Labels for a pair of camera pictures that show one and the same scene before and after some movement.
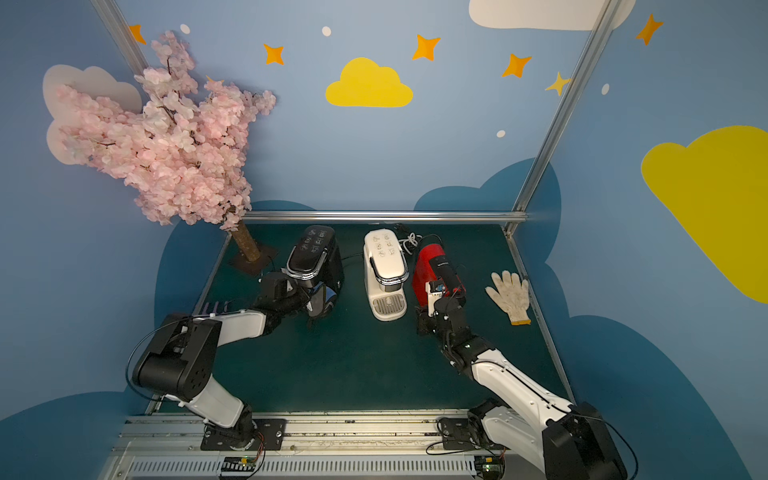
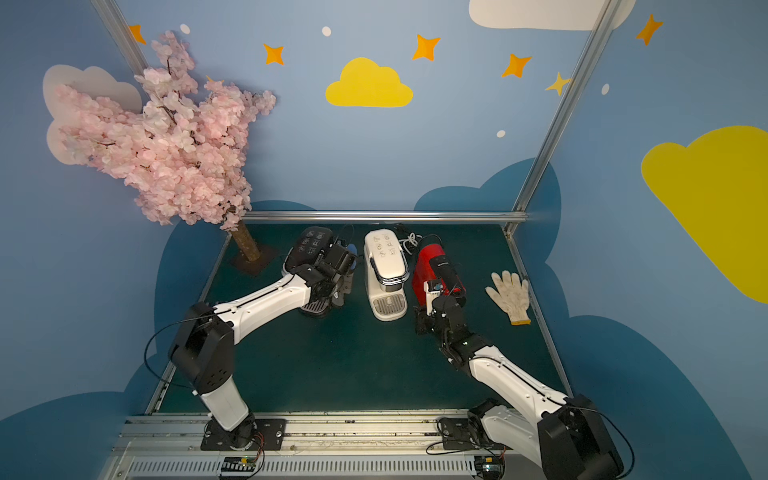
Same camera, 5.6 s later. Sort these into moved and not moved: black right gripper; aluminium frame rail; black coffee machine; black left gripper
Moved: black left gripper
Not moved: aluminium frame rail; black right gripper; black coffee machine
